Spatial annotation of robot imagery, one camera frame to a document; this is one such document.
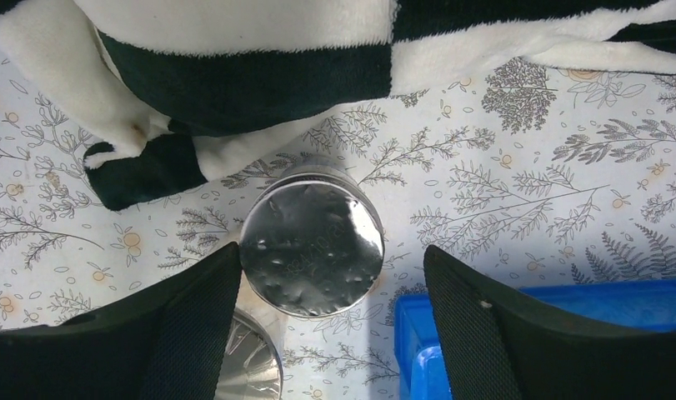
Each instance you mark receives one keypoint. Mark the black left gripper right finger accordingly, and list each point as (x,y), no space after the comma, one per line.
(500,343)

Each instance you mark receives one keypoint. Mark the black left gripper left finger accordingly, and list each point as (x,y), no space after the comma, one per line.
(164,342)

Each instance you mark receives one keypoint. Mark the clear jar with steel lid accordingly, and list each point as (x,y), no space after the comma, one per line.
(251,367)

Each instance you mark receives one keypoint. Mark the blue plastic divided bin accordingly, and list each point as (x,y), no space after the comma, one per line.
(649,305)

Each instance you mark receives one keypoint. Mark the floral patterned tablecloth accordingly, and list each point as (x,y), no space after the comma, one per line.
(532,175)

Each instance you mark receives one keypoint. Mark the black and white checkered blanket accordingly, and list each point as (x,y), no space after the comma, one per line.
(180,93)

